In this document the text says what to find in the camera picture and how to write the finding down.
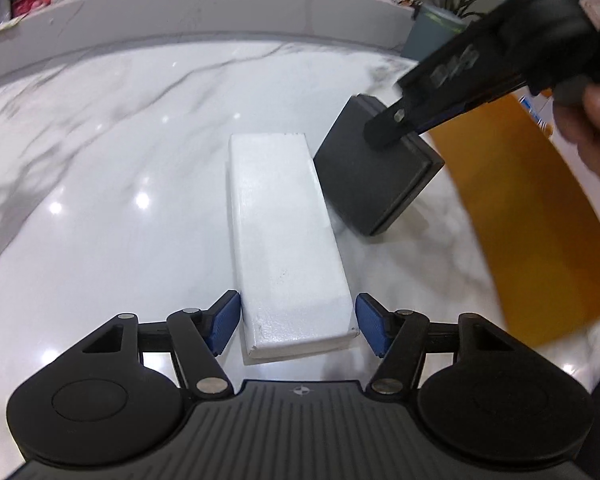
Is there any white long box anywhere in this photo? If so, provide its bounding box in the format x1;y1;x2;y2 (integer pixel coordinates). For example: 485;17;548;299
228;133;358;361

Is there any black square box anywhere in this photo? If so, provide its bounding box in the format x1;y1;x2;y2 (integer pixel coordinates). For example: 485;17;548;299
313;94;444;236

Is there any person right hand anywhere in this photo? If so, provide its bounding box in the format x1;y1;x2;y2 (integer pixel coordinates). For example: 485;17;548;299
553;84;600;178

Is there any orange storage box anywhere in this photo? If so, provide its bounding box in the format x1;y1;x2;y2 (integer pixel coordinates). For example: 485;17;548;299
430;96;600;347

